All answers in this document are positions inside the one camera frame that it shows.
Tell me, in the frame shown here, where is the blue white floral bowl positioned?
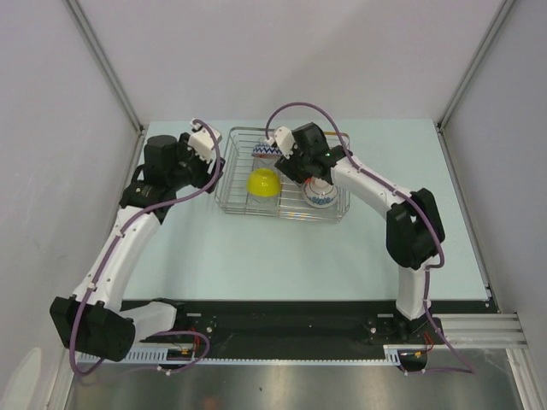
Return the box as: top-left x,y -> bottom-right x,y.
302,177 -> 339,208

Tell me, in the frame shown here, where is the yellow green bowl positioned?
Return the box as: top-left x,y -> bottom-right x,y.
246,168 -> 281,197

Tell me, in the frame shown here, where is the metal wire dish rack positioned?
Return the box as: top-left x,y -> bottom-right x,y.
215,126 -> 350,222

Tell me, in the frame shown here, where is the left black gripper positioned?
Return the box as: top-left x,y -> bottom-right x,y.
168,132 -> 225,193

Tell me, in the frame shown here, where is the aluminium corner post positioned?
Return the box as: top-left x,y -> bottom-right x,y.
436,0 -> 519,129
62,0 -> 144,135

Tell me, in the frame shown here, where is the white slotted cable duct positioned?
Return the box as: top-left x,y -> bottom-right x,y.
80,346 -> 403,365

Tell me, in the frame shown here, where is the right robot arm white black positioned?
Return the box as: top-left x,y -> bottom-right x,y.
266,122 -> 445,343

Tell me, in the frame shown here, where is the right aluminium corner post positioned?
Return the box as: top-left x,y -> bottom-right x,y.
436,0 -> 519,129

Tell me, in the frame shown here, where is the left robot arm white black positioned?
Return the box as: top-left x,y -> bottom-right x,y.
50,125 -> 225,361

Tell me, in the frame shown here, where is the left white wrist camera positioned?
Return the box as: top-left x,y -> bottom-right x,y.
187,118 -> 222,164

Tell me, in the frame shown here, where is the red patterned blue zigzag bowl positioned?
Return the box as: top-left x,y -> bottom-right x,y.
251,143 -> 282,159

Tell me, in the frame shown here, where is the aluminium frame rail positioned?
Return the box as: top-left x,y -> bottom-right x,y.
438,313 -> 527,349

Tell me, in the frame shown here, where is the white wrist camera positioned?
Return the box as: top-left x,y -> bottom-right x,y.
273,126 -> 296,158
187,118 -> 222,164

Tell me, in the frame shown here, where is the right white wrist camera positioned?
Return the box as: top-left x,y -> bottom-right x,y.
273,126 -> 296,158

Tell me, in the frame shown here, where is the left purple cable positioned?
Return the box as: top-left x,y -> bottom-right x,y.
68,118 -> 226,377

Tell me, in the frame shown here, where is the left aluminium corner post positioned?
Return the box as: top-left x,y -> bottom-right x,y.
62,0 -> 144,135

